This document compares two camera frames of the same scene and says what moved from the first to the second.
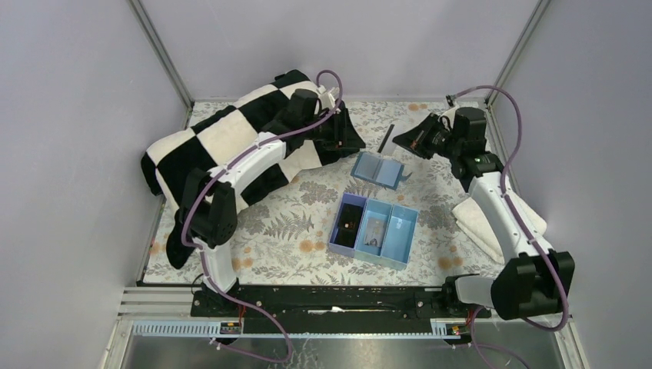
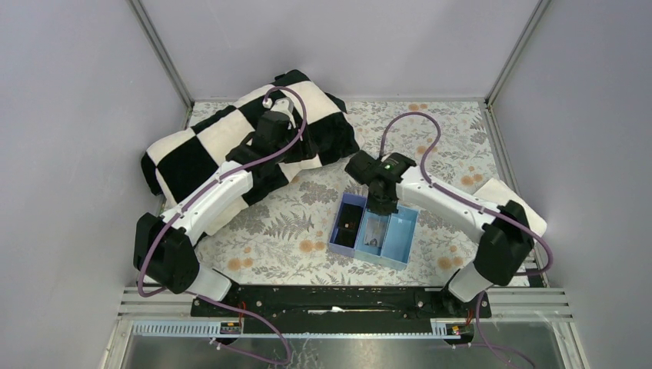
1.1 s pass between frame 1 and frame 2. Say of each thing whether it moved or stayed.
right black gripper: moved
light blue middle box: stayed
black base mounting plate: stayed
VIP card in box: stayed
